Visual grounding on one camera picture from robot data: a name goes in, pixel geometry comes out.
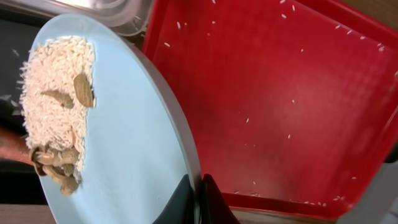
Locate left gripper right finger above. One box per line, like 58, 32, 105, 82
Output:
199, 174, 240, 224

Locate red serving tray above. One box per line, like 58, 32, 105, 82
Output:
142, 0, 397, 220

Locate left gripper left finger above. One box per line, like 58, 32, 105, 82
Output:
153, 174, 194, 224

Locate light blue plate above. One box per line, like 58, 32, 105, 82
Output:
31, 14, 201, 223

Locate clear plastic bin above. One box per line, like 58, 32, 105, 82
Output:
1, 0, 154, 36

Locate grey dishwasher rack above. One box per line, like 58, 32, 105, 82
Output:
337, 162, 397, 224

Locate orange carrot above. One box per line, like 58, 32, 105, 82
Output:
0, 128, 32, 166

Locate black tray bin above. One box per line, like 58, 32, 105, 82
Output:
1, 7, 47, 205

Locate peanut scraps on plate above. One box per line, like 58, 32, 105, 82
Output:
26, 73, 95, 195

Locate white rice on plate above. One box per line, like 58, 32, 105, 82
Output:
20, 35, 95, 171

